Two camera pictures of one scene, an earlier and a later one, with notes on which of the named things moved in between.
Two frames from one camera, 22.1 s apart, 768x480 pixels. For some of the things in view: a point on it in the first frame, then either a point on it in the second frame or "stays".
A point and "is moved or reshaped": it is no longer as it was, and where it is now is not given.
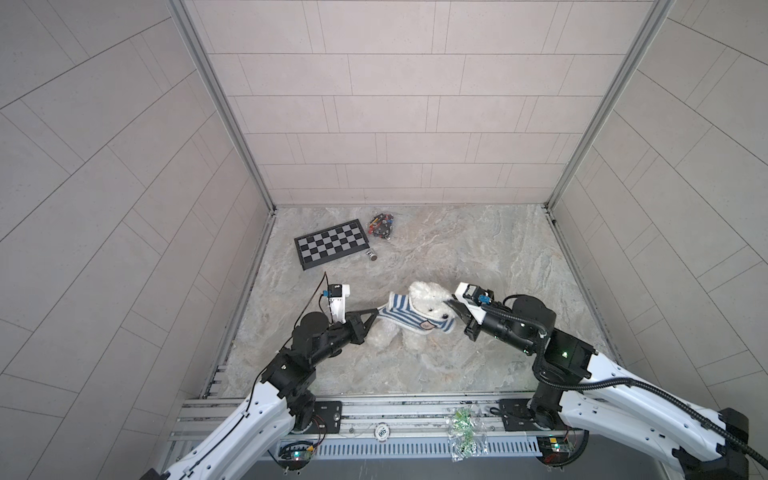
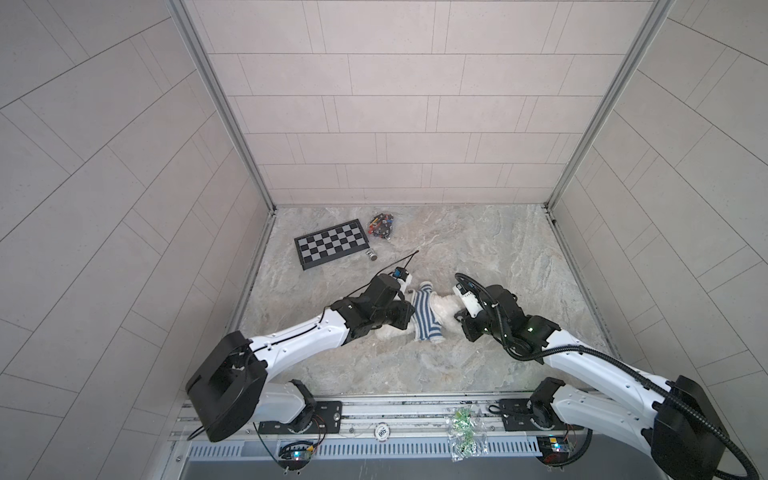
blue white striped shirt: [400, 316] is moved or reshaped
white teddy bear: [433, 302] is moved or reshaped
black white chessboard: [331, 244] stays
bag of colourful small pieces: [381, 226] stays
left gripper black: [355, 328] -> [399, 310]
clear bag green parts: [467, 434] stays
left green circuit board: [294, 456] stays
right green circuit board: [553, 450] stays
